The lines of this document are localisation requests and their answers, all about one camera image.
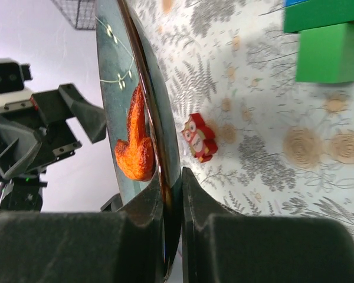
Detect fried chicken wing toy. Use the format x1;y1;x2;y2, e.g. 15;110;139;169
114;85;155;182

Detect green blue toy block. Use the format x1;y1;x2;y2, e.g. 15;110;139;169
284;0;354;84

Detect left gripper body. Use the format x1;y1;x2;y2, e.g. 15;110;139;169
0;88;83;212

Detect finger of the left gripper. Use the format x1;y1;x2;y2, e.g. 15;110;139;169
58;84;106;144
0;105;41;179

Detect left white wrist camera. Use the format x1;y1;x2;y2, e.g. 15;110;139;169
0;58;32;114

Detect blue ceramic plate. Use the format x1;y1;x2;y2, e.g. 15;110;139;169
96;1;182;282

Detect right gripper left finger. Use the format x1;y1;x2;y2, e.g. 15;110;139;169
0;179;164;282

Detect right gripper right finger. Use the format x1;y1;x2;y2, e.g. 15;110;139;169
182;167;354;282

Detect red owl toy block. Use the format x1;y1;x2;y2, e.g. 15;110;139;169
181;113;218;163

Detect black wire rack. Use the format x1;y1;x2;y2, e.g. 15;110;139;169
51;0;96;31

